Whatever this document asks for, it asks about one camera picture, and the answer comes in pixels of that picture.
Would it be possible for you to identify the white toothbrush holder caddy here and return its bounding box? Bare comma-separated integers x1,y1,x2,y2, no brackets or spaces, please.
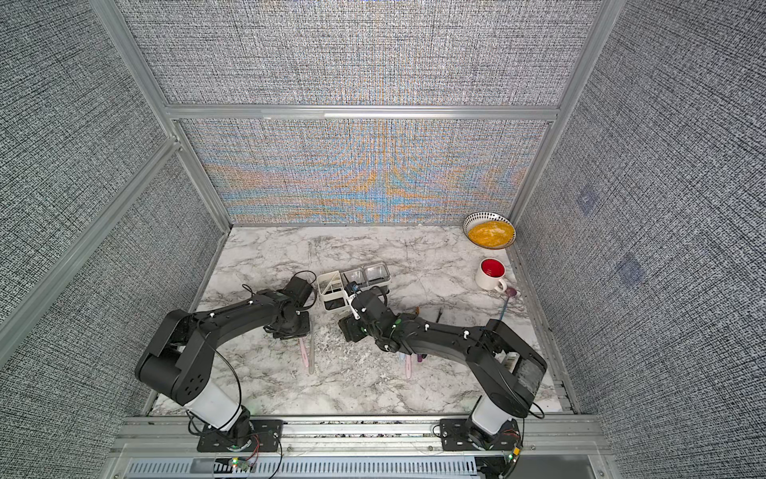
317,261,391,311

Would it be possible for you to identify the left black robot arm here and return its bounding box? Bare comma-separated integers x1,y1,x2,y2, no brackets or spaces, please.
135,279,313,432

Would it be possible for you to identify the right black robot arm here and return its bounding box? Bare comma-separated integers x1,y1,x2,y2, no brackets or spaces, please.
339,291,548,439

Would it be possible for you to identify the purple orange toothbrush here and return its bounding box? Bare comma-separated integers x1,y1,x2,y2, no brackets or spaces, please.
415,307,424,363

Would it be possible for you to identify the clear cup left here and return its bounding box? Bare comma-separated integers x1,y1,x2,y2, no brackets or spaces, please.
341,267,367,287

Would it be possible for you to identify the clear cup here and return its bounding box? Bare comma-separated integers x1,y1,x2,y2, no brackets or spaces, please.
363,261,391,287
341,267,367,287

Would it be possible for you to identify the clear cup right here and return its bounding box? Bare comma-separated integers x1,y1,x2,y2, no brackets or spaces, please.
363,261,391,287

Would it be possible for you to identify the white mug red inside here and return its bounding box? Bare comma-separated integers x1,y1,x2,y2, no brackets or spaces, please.
475,259,508,293

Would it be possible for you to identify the patterned bowl with yellow food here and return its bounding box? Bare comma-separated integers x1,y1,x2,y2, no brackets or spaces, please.
463,212,517,249

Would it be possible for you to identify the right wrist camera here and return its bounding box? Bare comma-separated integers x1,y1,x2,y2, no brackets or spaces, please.
343,283,360,321

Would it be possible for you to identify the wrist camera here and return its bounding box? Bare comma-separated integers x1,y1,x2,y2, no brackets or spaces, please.
283,275,315,309
343,283,360,321

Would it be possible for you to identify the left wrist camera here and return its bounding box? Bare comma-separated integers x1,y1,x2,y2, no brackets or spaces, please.
283,275,315,309

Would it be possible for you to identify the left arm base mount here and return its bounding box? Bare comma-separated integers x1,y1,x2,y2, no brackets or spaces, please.
197,419,284,453

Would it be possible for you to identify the white slotted cable duct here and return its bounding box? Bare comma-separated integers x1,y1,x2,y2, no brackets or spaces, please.
125,456,479,478

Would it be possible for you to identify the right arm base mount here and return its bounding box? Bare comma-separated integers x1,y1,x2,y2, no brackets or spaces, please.
438,418,523,452

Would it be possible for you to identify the blue handled spoon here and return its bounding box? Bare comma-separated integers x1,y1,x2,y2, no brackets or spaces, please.
498,287,518,323

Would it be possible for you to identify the aluminium front rail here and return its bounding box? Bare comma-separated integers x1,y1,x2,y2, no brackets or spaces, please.
108,413,612,458

